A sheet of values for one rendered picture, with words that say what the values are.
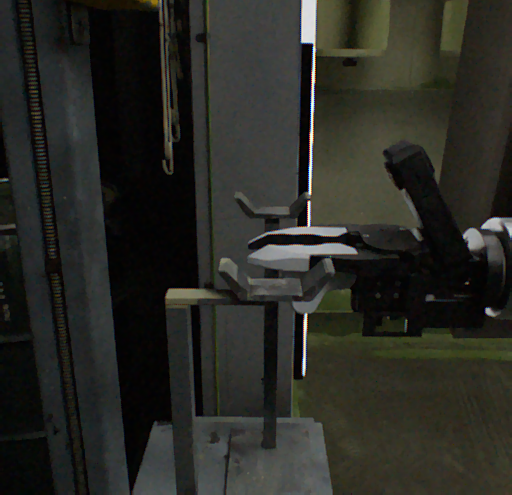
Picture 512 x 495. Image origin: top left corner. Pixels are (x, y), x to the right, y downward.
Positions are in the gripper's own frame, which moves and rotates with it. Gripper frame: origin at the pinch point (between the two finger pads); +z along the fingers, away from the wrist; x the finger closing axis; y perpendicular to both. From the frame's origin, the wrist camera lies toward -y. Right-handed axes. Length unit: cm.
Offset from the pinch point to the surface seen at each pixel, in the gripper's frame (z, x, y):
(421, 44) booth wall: -76, 235, -22
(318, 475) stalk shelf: -6.6, 5.7, 30.4
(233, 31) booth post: 5, 46, -20
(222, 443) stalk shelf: 5.0, 10.9, 30.4
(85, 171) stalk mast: 14.5, -1.9, -6.9
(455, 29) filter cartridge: -82, 204, -27
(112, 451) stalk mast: 14.5, -2.2, 20.7
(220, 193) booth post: 7.5, 46.5, 6.9
